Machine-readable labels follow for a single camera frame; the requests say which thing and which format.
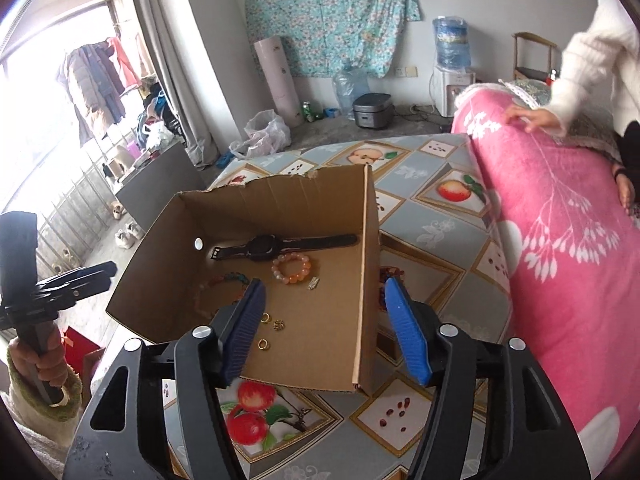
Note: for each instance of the metal balcony railing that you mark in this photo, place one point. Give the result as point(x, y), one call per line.
point(75, 200)

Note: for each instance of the pile of clothes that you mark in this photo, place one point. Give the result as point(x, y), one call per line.
point(157, 115)

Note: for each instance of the person's left hand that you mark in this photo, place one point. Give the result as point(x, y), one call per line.
point(55, 360)

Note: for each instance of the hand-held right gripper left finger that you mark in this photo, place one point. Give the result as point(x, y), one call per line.
point(245, 332)

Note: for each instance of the pink rolled mat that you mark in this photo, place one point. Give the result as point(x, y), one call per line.
point(280, 80)

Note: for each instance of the red gift bag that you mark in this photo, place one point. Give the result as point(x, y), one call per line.
point(80, 350)

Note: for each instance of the white plastic bag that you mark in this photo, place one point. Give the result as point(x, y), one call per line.
point(265, 135)

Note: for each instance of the person's left forearm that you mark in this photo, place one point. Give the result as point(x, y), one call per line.
point(35, 420)

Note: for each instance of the white wall socket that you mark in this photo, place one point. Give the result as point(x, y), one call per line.
point(407, 71)

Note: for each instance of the green can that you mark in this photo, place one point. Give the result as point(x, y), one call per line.
point(306, 112)

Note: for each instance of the grey curtain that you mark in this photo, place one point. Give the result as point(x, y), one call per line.
point(170, 50)

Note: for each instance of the pink floral blanket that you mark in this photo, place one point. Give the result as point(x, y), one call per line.
point(565, 260)

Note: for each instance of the empty clear water bottle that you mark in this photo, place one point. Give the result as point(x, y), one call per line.
point(351, 92)

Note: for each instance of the floral wall cloth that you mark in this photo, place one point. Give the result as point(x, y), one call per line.
point(335, 10)

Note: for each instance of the pale shoes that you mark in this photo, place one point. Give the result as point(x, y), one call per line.
point(127, 236)

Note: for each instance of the white water dispenser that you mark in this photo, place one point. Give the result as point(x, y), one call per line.
point(450, 92)

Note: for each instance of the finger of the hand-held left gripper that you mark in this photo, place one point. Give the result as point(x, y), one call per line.
point(85, 291)
point(90, 272)

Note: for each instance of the hanging coats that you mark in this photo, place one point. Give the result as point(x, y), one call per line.
point(95, 85)

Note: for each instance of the dark grey board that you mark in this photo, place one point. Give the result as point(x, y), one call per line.
point(165, 185)

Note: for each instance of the brown cardboard box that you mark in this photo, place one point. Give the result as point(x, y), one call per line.
point(320, 340)

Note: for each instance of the wooden chair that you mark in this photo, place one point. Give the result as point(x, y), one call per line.
point(535, 55)

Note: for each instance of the gold butterfly charm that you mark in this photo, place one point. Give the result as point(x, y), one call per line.
point(278, 325)

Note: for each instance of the grey rice cooker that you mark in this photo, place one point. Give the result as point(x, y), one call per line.
point(372, 110)

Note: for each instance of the black wrist watch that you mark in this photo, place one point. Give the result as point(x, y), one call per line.
point(265, 248)

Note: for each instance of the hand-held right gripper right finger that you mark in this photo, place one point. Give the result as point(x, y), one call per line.
point(407, 335)

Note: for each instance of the grey lace cushion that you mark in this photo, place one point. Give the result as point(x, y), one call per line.
point(585, 127)

